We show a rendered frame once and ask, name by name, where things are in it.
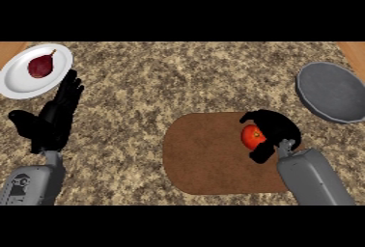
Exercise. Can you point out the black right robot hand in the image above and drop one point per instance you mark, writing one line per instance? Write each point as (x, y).
(280, 125)

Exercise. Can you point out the red tomato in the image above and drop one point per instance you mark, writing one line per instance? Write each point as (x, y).
(252, 137)

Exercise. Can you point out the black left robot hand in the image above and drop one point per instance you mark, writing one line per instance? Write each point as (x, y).
(54, 119)

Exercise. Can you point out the white plate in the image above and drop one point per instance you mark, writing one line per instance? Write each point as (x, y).
(33, 72)

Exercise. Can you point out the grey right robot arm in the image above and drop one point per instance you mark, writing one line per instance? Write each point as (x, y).
(311, 177)

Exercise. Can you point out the grey pan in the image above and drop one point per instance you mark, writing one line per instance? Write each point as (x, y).
(333, 93)

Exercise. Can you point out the dark red pear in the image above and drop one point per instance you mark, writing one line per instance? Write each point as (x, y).
(40, 66)

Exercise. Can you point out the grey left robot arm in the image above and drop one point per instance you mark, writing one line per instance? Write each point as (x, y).
(36, 183)

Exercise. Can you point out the brown wooden cutting board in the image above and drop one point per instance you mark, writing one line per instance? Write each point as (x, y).
(213, 154)

